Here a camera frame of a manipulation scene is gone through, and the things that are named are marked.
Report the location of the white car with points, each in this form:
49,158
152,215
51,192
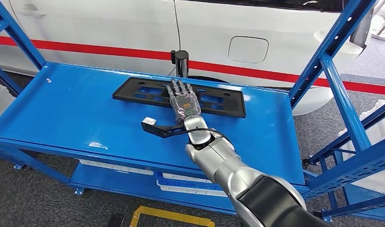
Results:
117,25

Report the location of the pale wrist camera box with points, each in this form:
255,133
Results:
149,121

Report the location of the black plastic plate frame part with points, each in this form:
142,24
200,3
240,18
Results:
234,108

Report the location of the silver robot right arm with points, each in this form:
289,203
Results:
211,156

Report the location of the yellow floor tape square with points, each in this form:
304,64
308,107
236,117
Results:
179,216

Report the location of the black barrier post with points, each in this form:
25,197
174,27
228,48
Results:
179,64

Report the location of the black camera bracket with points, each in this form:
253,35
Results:
161,130

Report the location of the blue metal shelf rack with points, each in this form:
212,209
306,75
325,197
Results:
86,119
367,203

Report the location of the blue plastic bin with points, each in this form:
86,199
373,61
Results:
158,178

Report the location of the red barrier belt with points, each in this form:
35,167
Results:
86,48
242,71

